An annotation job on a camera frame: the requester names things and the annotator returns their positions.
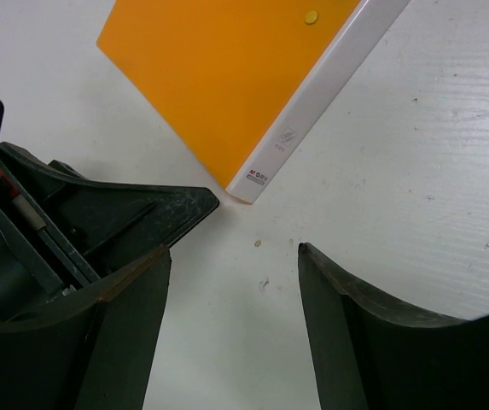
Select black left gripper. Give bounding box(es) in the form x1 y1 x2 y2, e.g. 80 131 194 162
0 143 219 320

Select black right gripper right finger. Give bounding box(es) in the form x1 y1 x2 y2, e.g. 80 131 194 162
298 243 489 409

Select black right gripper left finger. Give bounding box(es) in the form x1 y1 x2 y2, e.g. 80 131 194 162
0 246 172 409

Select orange book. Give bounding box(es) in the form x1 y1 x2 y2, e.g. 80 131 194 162
96 0 405 203

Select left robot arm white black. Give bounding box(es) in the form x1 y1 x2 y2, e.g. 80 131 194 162
0 101 219 320

